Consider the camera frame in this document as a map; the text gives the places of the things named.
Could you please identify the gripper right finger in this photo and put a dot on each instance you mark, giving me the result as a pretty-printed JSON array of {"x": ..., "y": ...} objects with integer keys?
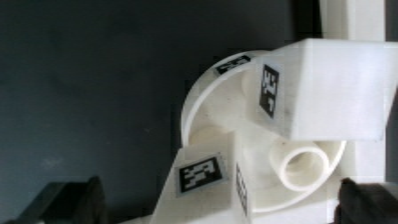
[{"x": 369, "y": 203}]

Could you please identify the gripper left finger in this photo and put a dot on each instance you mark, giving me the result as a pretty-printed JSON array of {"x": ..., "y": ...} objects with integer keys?
[{"x": 68, "y": 204}]

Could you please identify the white round stool seat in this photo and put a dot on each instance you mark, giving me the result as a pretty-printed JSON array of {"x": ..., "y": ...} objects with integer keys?
[{"x": 283, "y": 167}]

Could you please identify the white U-shaped fence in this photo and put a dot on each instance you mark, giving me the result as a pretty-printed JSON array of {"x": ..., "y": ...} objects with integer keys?
[{"x": 353, "y": 22}]

